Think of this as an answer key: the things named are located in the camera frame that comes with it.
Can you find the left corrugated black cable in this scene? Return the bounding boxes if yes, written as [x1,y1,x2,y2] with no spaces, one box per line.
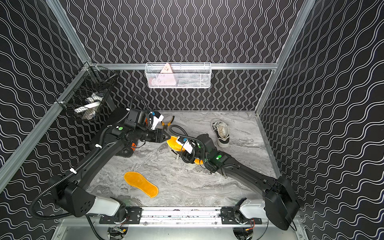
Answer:
[29,145,103,221]

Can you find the pink triangular item in basket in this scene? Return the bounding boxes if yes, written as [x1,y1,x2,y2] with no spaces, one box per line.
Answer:
[154,63,177,87]

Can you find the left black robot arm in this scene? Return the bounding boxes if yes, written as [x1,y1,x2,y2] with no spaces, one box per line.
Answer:
[50,125,171,222]

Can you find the black white sneaker with laces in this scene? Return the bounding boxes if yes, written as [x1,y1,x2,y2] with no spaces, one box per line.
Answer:
[170,148,188,163]

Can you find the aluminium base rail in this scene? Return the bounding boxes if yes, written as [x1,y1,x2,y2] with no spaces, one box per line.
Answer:
[90,207,274,228]

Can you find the yellow black pliers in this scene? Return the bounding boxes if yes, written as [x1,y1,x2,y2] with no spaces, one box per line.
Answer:
[162,116,175,127]

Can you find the black plastic tool case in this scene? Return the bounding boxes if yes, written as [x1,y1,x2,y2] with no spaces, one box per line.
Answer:
[89,107,139,158]

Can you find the white wire wall basket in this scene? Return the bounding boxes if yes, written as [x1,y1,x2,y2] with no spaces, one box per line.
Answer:
[145,62,212,89]

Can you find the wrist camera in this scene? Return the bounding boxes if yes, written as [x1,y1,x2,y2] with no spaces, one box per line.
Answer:
[124,109,147,130]
[176,137,193,154]

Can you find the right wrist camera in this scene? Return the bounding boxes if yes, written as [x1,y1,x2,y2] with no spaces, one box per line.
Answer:
[176,137,193,154]

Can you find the white items in black basket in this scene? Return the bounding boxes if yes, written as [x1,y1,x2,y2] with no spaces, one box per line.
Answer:
[74,93,104,120]

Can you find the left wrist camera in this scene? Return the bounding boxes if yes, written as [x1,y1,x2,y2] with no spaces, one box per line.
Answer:
[124,109,147,130]

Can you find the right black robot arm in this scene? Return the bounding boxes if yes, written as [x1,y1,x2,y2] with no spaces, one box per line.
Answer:
[194,134,300,230]

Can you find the orange insole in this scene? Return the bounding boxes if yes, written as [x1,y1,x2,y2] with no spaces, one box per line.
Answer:
[167,136,203,166]
[124,172,159,198]

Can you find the black wire corner basket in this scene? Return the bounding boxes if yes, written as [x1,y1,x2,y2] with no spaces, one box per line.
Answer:
[56,63,118,122]

